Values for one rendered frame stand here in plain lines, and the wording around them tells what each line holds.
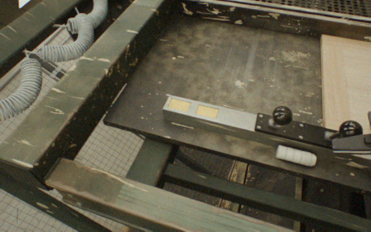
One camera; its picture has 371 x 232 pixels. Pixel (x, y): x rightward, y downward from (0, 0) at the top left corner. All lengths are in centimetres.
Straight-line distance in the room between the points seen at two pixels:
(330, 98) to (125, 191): 56
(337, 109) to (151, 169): 48
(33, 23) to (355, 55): 114
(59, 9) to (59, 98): 67
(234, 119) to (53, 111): 40
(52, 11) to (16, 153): 77
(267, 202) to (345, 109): 31
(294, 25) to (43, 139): 82
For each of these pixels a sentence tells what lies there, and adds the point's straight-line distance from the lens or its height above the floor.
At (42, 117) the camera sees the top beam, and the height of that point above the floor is 186.
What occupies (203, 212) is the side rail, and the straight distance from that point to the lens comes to 49.
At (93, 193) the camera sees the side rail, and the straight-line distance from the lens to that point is 54.
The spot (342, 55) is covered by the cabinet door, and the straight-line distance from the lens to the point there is 94.
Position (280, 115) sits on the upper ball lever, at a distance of 49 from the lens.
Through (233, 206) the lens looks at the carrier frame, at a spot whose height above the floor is 78.
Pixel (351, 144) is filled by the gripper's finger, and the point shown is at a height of 143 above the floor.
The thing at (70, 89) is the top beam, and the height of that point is 185.
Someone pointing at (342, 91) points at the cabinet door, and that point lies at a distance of 80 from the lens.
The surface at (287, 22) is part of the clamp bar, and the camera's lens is 98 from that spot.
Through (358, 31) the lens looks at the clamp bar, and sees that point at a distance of 102.
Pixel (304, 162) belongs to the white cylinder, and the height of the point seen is 138.
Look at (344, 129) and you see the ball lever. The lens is 53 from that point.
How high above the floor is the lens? 180
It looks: 17 degrees down
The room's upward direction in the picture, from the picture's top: 53 degrees counter-clockwise
